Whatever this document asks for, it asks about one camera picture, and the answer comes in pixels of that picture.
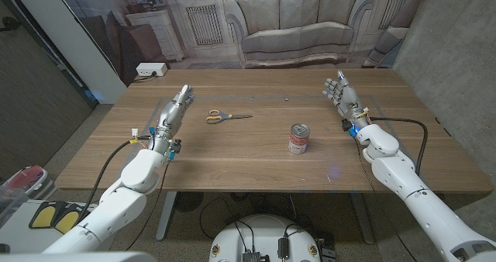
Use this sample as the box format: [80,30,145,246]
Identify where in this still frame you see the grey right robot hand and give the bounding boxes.
[322,70,370,129]

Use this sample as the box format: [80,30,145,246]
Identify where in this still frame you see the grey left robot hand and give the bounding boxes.
[149,84,195,155]

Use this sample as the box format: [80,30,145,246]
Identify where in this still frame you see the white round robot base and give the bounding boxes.
[208,214,322,262]

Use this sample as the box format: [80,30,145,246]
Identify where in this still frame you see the black adapter on robot base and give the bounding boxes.
[277,236,290,260]

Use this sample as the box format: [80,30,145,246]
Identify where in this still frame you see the red white tomato can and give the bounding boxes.
[288,122,312,156]

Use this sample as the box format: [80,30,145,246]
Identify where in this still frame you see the white power strip box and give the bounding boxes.
[136,62,168,78]

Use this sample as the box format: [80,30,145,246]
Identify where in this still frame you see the grey tape line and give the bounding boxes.
[146,95,393,133]

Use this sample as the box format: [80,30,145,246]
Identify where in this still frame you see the dark round floor object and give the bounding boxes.
[174,191,205,214]

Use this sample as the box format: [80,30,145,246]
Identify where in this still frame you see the printed living room backdrop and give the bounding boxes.
[50,0,439,88]

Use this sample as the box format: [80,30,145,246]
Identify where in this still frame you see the grey table leg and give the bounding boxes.
[155,191,177,242]
[350,194,375,246]

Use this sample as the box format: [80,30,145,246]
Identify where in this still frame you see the yellow black foot pedal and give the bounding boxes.
[29,202,58,229]
[53,206,84,235]

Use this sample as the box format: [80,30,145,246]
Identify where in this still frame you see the red item in plastic case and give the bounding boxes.
[2,164,53,200]

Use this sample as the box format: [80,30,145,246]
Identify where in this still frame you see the clear plastic box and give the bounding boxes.
[0,186,30,229]

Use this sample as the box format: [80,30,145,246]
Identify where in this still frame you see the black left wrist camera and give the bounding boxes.
[168,138,183,157]

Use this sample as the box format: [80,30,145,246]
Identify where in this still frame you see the orange handled scissors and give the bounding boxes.
[205,109,253,125]

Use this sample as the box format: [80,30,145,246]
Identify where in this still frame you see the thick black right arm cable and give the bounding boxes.
[370,116,429,176]

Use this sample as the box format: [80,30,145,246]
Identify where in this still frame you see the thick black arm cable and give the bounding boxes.
[77,137,153,225]
[370,116,429,176]

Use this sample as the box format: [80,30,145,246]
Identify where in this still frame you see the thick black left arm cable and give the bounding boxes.
[77,137,153,225]

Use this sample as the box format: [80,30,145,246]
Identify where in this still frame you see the white wall pillar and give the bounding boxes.
[7,0,128,105]

